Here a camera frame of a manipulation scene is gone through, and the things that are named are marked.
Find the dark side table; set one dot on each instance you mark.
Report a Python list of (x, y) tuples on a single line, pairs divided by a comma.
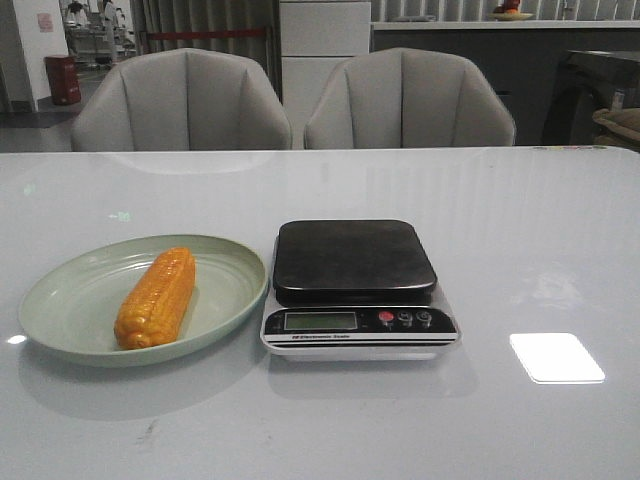
[(588, 81)]

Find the dark grey counter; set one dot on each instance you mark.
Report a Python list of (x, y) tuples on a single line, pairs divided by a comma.
[(518, 58)]

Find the tan cushion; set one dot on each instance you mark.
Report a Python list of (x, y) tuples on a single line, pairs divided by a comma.
[(620, 128)]

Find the fruit bowl on counter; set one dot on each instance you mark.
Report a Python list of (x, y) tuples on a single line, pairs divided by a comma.
[(509, 10)]

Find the digital kitchen scale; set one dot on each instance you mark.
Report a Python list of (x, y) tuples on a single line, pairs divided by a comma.
[(355, 290)]

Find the white cabinet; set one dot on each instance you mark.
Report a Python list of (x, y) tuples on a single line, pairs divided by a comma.
[(315, 36)]

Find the right grey upholstered chair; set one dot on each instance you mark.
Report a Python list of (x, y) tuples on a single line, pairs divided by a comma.
[(408, 98)]

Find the light green plate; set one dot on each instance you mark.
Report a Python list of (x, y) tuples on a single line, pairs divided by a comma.
[(71, 311)]

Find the red trash bin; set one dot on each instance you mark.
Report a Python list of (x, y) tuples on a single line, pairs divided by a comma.
[(63, 79)]

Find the grey upholstered chair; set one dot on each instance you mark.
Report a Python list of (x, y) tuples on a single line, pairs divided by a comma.
[(181, 100), (408, 98)]

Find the left grey upholstered chair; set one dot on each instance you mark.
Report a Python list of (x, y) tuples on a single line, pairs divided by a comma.
[(181, 100)]

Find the orange corn cob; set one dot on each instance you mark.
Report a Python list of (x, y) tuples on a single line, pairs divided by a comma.
[(153, 311)]

